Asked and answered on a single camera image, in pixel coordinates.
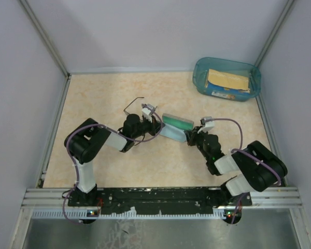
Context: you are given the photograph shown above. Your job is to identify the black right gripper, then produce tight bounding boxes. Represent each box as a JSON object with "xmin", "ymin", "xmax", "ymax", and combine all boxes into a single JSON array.
[{"xmin": 185, "ymin": 126, "xmax": 210, "ymax": 161}]

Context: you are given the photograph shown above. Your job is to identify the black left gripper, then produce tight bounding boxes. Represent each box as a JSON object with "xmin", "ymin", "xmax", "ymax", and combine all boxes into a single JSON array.
[{"xmin": 132, "ymin": 115, "xmax": 165, "ymax": 140}]

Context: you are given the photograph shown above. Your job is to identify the grey glasses case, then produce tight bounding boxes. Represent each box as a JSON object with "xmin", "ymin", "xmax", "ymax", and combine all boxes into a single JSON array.
[{"xmin": 162, "ymin": 113, "xmax": 194, "ymax": 131}]

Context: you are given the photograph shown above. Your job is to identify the blue cleaning cloth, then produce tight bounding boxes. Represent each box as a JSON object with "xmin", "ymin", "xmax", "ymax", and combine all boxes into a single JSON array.
[{"xmin": 160, "ymin": 124, "xmax": 187, "ymax": 143}]

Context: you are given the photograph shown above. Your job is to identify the black thin-frame glasses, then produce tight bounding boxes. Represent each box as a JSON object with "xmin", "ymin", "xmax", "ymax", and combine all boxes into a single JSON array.
[{"xmin": 123, "ymin": 96, "xmax": 158, "ymax": 115}]

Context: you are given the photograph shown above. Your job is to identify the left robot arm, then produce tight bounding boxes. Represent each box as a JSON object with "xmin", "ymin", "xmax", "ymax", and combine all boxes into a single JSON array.
[{"xmin": 64, "ymin": 114, "xmax": 164, "ymax": 206}]

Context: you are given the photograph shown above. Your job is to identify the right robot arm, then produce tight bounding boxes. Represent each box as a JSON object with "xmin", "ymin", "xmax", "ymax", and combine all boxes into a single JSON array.
[{"xmin": 185, "ymin": 127, "xmax": 288, "ymax": 205}]

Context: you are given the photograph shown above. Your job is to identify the teal plastic basin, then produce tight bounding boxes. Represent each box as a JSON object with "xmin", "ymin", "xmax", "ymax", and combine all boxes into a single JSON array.
[{"xmin": 192, "ymin": 57, "xmax": 261, "ymax": 102}]

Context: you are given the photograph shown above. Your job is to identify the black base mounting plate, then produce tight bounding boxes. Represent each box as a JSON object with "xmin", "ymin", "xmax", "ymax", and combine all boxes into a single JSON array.
[{"xmin": 68, "ymin": 187, "xmax": 239, "ymax": 215}]

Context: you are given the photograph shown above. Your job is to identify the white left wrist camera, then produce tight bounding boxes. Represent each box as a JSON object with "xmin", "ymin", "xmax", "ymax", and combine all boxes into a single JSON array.
[{"xmin": 142, "ymin": 104, "xmax": 156, "ymax": 123}]

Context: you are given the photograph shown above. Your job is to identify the aluminium front rail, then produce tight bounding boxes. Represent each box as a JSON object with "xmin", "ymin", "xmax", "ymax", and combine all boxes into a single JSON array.
[{"xmin": 22, "ymin": 187, "xmax": 302, "ymax": 222}]

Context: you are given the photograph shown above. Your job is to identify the right aluminium frame post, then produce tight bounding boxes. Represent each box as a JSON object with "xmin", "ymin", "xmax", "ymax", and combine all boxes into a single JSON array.
[{"xmin": 255, "ymin": 0, "xmax": 296, "ymax": 67}]

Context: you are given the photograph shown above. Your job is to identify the aluminium frame post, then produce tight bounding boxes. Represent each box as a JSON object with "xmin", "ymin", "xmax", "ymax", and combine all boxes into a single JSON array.
[
  {"xmin": 255, "ymin": 0, "xmax": 296, "ymax": 67},
  {"xmin": 17, "ymin": 0, "xmax": 70, "ymax": 78}
]

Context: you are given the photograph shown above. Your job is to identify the left aluminium frame post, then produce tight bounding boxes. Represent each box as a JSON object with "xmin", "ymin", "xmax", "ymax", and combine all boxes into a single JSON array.
[{"xmin": 17, "ymin": 0, "xmax": 70, "ymax": 78}]

